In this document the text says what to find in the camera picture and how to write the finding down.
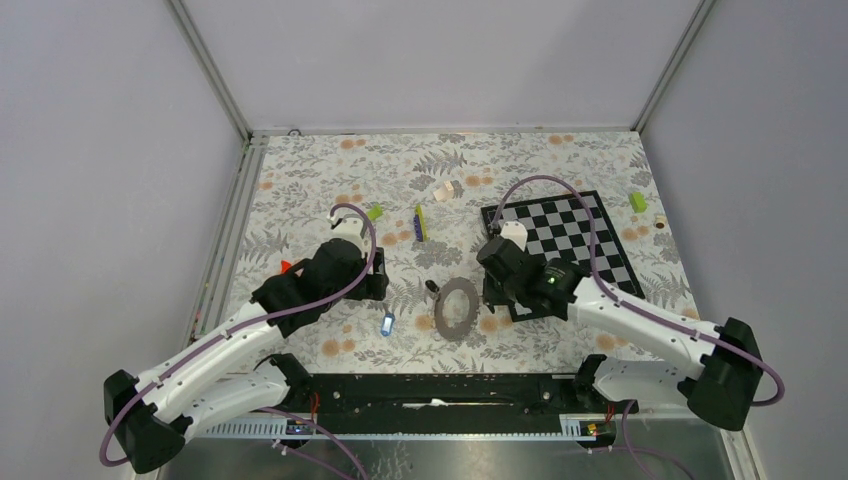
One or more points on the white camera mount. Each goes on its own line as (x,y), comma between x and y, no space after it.
(515,232)
(350,229)

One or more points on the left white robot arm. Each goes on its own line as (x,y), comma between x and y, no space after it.
(154,414)

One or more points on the black white chessboard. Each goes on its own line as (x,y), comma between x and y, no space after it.
(578,230)

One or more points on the white slotted cable duct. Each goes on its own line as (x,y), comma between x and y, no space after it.
(414,424)

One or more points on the blue key tag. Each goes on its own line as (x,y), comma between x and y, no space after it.
(387,324)

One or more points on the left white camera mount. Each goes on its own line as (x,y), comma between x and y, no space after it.
(350,229)

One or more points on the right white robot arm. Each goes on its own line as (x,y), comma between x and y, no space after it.
(711,369)

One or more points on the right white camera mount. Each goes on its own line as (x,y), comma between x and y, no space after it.
(515,232)

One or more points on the green curved block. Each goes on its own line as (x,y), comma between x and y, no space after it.
(374,212)

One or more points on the purple yellow toy brick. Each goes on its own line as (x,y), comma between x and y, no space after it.
(420,224)

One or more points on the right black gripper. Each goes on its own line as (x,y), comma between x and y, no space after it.
(490,296)

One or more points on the small beige wooden block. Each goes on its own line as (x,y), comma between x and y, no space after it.
(445,192)

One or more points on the small green block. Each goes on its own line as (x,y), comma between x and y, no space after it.
(638,202)

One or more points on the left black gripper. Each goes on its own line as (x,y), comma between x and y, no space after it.
(372,284)

